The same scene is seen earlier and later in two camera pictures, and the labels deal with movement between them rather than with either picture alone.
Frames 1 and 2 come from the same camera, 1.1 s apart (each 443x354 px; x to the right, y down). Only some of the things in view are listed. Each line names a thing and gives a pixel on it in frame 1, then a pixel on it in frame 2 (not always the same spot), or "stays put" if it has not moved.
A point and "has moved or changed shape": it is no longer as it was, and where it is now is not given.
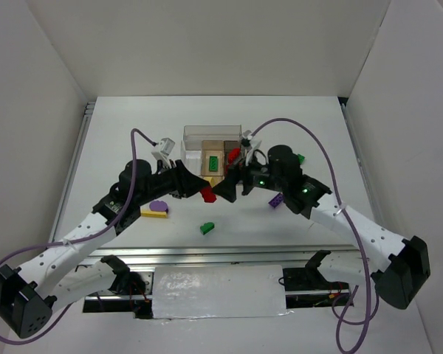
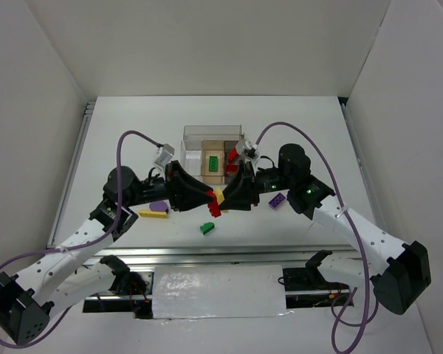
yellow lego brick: [214, 180] has moved or changed shape
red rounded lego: [234, 153] stays put
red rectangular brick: [228, 167] stays put
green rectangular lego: [213, 164] stays put
